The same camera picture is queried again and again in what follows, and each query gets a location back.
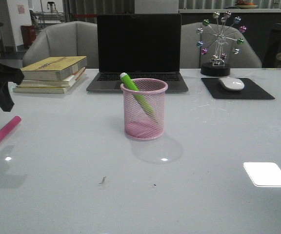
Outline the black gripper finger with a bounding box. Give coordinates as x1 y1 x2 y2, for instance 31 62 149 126
0 82 14 112

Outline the pink highlighter pen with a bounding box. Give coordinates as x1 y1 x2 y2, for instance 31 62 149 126
0 116 21 143

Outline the green highlighter pen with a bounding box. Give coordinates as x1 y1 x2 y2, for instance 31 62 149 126
120 72 158 123

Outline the pink mesh pen holder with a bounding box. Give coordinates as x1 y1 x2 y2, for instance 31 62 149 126
120 74 168 140

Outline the red trash bin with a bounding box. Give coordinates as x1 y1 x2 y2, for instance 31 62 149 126
20 25 36 49

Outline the top yellow book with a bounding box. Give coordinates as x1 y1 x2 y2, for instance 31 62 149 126
21 56 87 81

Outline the yellow book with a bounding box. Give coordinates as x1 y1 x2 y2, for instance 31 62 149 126
13 74 86 94
21 56 87 81

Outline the bottom yellow book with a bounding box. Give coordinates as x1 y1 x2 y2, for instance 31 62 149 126
13 74 86 94

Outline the middle white book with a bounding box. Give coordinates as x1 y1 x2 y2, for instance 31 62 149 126
19 67 85 87

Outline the grey chair left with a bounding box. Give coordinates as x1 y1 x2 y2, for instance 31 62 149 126
22 21 99 68

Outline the grey chair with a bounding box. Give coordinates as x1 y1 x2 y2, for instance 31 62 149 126
22 21 99 68
180 22 262 69

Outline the grey laptop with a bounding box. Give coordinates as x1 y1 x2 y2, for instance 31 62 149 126
86 13 188 93

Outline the grey chair right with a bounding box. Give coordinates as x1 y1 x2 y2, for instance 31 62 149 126
180 22 262 69

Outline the black mouse pad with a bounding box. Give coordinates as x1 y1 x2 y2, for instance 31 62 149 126
201 78 275 100

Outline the ferris wheel desk ornament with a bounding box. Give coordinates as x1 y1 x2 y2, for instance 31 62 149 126
196 10 247 77

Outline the white computer mouse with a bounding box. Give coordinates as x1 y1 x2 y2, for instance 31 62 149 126
218 77 245 91

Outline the fruit bowl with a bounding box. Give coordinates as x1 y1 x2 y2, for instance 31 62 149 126
235 0 258 9

